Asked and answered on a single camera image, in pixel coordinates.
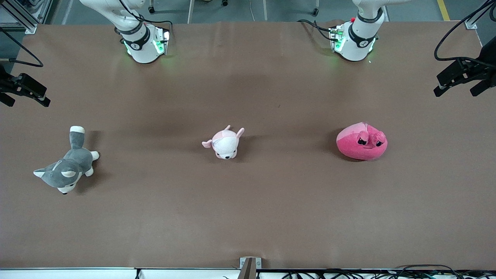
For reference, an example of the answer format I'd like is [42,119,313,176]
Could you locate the hot pink round plush toy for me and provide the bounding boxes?
[336,122,388,161]

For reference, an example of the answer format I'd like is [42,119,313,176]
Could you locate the grey white husky plush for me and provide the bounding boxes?
[33,126,100,195]

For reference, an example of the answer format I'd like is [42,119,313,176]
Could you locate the light pink plush puppy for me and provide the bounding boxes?
[201,125,245,160]

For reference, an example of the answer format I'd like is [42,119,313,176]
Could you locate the brown table cover sheet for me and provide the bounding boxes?
[0,20,496,270]

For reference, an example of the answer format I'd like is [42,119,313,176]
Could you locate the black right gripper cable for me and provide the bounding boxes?
[0,28,44,68]

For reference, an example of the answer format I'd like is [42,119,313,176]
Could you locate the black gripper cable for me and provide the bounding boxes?
[434,0,496,62]
[0,28,44,68]

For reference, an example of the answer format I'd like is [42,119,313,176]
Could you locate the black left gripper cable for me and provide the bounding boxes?
[434,0,496,62]

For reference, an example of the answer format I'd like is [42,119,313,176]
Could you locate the aluminium frame profile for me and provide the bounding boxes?
[0,0,38,34]
[465,0,496,30]

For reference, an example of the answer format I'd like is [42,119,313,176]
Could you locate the black right arm base cable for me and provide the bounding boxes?
[116,0,174,39]

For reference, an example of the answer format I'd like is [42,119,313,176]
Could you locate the black arm base cable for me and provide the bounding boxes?
[116,0,174,39]
[297,19,334,41]

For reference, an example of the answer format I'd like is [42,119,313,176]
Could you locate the black left arm base cable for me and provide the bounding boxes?
[297,19,334,41]

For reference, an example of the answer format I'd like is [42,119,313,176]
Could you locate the white table edge rail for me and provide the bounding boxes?
[0,267,241,279]

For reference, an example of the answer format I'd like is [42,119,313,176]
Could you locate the black cable bundle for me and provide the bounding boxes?
[281,265,496,279]

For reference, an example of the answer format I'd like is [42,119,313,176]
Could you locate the metal table edge bracket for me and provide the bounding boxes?
[239,257,262,279]

